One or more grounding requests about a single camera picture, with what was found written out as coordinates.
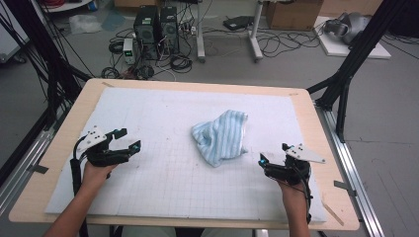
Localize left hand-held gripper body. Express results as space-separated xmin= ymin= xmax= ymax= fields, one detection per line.
xmin=78 ymin=125 xmax=132 ymax=168

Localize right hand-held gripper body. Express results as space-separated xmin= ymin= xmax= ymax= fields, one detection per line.
xmin=265 ymin=143 xmax=327 ymax=186

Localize blue striped towel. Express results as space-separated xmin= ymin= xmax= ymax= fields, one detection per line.
xmin=191 ymin=109 xmax=250 ymax=168

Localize person's right hand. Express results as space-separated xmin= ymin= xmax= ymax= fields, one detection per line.
xmin=276 ymin=180 xmax=311 ymax=207

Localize person's left hand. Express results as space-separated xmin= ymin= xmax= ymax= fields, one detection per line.
xmin=81 ymin=161 xmax=119 ymax=196

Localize white foam mat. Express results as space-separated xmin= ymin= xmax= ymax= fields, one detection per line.
xmin=43 ymin=87 xmax=329 ymax=223

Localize black tape piece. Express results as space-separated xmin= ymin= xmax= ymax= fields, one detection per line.
xmin=28 ymin=163 xmax=49 ymax=175
xmin=333 ymin=180 xmax=358 ymax=198

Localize thin wooden stick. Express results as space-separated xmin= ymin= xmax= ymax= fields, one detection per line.
xmin=320 ymin=200 xmax=345 ymax=227

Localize white power supply unit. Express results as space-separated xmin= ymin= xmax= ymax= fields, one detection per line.
xmin=122 ymin=38 xmax=136 ymax=65

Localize large black computer tower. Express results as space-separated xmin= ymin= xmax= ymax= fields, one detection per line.
xmin=132 ymin=5 xmax=161 ymax=61

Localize white floor board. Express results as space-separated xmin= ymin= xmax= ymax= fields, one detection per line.
xmin=312 ymin=15 xmax=393 ymax=60

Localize teal sheet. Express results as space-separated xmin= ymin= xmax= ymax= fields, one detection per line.
xmin=100 ymin=11 xmax=126 ymax=33

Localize slim black computer tower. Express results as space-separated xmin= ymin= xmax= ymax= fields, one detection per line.
xmin=159 ymin=5 xmax=181 ymax=55

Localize clear plastic bag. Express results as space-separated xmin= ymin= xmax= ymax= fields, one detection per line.
xmin=68 ymin=14 xmax=103 ymax=36

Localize white desk leg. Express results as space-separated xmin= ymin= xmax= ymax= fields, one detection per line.
xmin=196 ymin=0 xmax=207 ymax=63
xmin=248 ymin=0 xmax=265 ymax=63

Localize brown cardboard box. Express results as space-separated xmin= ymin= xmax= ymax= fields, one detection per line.
xmin=265 ymin=0 xmax=324 ymax=32

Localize flat black device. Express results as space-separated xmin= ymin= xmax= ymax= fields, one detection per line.
xmin=222 ymin=15 xmax=255 ymax=32

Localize white round table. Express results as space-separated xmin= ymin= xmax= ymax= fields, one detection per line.
xmin=41 ymin=0 xmax=93 ymax=14

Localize grey headset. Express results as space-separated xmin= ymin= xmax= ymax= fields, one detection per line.
xmin=322 ymin=12 xmax=372 ymax=45

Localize white cabinet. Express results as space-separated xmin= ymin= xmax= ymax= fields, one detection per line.
xmin=0 ymin=0 xmax=31 ymax=63

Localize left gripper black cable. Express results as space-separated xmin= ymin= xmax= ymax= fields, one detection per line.
xmin=69 ymin=136 xmax=90 ymax=237

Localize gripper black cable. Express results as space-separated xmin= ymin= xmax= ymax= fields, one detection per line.
xmin=293 ymin=164 xmax=314 ymax=225
xmin=69 ymin=136 xmax=90 ymax=237

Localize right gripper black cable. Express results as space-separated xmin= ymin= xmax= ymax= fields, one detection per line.
xmin=293 ymin=164 xmax=314 ymax=225

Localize aluminium rail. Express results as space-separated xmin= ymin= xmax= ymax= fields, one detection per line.
xmin=314 ymin=103 xmax=386 ymax=237
xmin=0 ymin=108 xmax=72 ymax=218

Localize black cable coil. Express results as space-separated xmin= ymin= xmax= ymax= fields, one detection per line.
xmin=169 ymin=53 xmax=194 ymax=74
xmin=108 ymin=40 xmax=125 ymax=55

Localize loose black floor cables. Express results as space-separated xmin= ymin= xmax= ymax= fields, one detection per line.
xmin=256 ymin=28 xmax=325 ymax=58

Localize black frame with cables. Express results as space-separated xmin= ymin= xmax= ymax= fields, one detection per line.
xmin=0 ymin=0 xmax=93 ymax=186

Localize black frame strut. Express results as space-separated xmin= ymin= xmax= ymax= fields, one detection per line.
xmin=305 ymin=0 xmax=409 ymax=144

